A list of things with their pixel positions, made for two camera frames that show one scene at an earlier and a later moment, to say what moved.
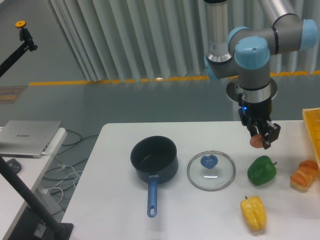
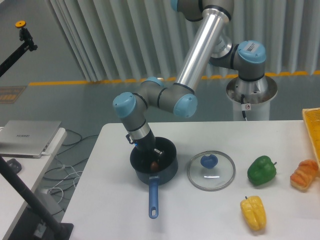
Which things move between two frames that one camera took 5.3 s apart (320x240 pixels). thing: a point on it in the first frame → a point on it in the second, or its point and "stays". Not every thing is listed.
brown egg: (256, 141) → (154, 166)
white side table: (12, 201) stays
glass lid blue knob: (211, 170) stays
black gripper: (252, 114) → (147, 144)
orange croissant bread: (306, 173) stays
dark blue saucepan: (156, 159) stays
